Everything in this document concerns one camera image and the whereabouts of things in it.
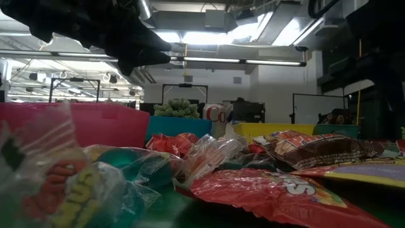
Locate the long LED light bar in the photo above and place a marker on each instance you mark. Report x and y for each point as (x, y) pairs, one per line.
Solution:
(221, 59)

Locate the pink plastic bin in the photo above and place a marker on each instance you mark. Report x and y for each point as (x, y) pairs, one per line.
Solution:
(104, 126)

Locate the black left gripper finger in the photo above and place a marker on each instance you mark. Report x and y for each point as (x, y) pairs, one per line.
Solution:
(148, 39)
(142, 61)

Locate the teal plastic bin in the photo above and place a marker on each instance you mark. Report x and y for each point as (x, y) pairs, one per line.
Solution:
(335, 130)

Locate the grey square air vent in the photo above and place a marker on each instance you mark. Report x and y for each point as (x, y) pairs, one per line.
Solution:
(188, 78)
(237, 80)

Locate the black metal rig frame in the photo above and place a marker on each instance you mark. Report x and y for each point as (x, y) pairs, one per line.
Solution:
(185, 85)
(76, 79)

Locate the white red candy wrapper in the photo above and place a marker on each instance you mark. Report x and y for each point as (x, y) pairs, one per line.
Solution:
(232, 134)

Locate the brown PayDay packet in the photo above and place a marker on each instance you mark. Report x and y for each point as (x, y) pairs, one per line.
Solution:
(322, 152)

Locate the red Skittles packet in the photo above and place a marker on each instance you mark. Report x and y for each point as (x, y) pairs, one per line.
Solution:
(269, 196)
(172, 144)

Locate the blue plastic bin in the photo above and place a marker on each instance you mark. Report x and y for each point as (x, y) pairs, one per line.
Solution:
(177, 126)

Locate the silver ventilation duct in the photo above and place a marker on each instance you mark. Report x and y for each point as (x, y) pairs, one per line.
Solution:
(146, 9)

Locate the black cabinet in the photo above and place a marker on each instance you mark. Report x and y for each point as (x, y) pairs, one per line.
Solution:
(250, 112)

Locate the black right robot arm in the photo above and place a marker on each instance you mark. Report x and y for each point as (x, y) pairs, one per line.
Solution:
(386, 31)

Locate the clear gummy rings bag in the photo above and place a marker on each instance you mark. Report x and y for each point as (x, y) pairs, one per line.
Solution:
(57, 190)

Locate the artificial green succulent plant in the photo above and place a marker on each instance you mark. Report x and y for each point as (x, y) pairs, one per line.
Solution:
(177, 109)

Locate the white board black frame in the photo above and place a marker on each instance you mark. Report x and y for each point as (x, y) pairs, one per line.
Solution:
(316, 109)

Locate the clear orange gummy bag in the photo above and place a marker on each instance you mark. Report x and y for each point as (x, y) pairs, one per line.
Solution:
(205, 155)

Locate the yellow Sour Patch Kids packet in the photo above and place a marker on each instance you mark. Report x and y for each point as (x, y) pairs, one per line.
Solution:
(373, 172)

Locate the clear blue gummy bag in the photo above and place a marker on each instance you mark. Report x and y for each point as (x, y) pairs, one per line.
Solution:
(126, 158)

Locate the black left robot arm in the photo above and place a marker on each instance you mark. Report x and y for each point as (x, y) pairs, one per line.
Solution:
(19, 9)

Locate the small red candy packet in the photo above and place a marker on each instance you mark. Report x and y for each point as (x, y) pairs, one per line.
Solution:
(257, 149)

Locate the yellow plastic basket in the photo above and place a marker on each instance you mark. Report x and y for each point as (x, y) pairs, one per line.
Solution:
(278, 129)

